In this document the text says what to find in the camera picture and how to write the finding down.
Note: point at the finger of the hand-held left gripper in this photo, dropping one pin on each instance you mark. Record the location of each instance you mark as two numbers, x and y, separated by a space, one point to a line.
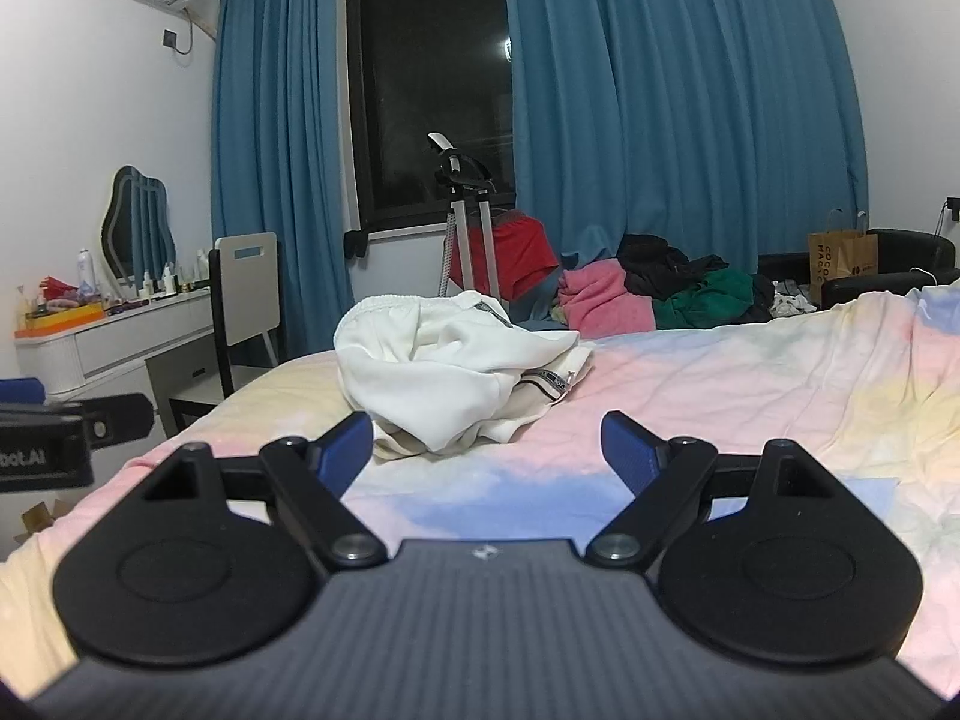
120 420

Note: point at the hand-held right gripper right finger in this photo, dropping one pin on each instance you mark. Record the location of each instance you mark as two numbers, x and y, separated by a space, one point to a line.
626 450

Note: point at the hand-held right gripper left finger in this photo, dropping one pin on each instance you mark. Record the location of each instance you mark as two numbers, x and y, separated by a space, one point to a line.
351 446

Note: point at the white pants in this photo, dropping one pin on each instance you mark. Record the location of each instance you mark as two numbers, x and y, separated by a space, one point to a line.
442 360

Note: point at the dark blue object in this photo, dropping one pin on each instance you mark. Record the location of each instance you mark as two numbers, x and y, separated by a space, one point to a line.
19 388

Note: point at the cardboard box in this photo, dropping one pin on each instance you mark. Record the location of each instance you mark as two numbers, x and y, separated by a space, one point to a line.
41 517

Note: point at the white vanity desk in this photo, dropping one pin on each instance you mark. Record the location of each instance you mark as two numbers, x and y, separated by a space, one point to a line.
97 352

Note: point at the orange box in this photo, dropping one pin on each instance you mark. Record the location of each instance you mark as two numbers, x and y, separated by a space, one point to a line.
60 317

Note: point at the pastel bed sheet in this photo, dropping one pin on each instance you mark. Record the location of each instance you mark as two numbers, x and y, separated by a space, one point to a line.
750 405

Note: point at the row of small cosmetic bottles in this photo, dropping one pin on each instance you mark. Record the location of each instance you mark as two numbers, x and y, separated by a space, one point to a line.
172 281

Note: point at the pink cloth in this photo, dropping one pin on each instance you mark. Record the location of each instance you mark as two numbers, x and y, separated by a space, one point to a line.
607 300

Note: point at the white spray can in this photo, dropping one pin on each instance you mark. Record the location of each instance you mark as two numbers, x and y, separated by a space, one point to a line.
87 270

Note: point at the green cloth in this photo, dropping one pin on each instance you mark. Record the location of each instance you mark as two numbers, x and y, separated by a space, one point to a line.
709 300

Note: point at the white chair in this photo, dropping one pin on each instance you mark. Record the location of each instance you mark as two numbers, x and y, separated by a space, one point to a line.
244 292

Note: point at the wavy vanity mirror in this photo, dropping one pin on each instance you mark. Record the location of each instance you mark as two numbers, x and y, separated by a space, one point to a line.
135 225

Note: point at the white patterned cloth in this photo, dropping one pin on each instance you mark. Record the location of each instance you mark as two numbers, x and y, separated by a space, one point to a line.
791 304

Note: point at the red garment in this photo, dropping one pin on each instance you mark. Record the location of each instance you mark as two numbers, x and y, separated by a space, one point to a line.
525 251

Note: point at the garment steamer stand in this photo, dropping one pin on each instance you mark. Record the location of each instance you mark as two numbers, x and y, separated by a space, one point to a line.
469 195

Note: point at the brown paper bag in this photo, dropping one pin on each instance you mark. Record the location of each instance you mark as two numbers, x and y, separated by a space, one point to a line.
841 255

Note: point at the narrow blue curtain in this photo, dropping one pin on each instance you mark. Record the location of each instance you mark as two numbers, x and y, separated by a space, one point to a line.
277 157

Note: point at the black armchair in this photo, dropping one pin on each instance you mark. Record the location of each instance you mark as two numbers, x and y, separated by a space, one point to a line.
892 262

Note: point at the wide blue curtain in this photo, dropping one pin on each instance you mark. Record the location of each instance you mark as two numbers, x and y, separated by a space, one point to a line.
675 105

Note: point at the dark window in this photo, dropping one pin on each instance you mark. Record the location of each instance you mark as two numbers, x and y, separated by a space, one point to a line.
427 90

